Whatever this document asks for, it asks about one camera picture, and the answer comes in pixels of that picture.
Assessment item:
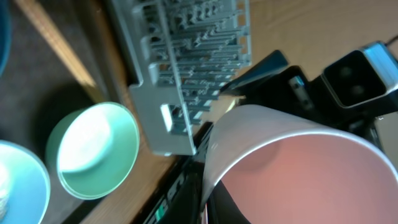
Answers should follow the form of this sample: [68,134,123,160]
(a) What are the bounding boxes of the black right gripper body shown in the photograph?
[242,65,379,143]

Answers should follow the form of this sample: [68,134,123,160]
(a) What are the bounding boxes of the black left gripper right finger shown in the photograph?
[220,50,289,96]

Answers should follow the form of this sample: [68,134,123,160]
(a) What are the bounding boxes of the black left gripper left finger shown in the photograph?
[207,181,250,224]

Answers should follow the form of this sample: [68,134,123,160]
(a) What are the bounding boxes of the pink plastic cup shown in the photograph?
[202,105,397,223]

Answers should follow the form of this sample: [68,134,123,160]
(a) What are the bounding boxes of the grey dishwasher rack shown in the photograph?
[105,0,252,156]

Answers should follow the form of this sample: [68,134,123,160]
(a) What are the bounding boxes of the mint green bowl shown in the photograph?
[45,102,140,200]

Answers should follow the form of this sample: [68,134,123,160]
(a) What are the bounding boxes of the light blue bowl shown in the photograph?
[1,140,50,224]

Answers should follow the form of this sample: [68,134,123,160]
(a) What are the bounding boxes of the brown serving tray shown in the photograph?
[0,0,125,224]

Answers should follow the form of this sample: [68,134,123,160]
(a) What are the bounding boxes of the wooden chopstick upper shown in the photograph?
[14,0,96,88]

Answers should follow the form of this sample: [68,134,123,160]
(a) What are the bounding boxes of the dark blue plate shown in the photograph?
[0,0,11,76]

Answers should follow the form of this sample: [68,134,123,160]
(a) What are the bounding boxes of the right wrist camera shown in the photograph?
[321,41,397,108]

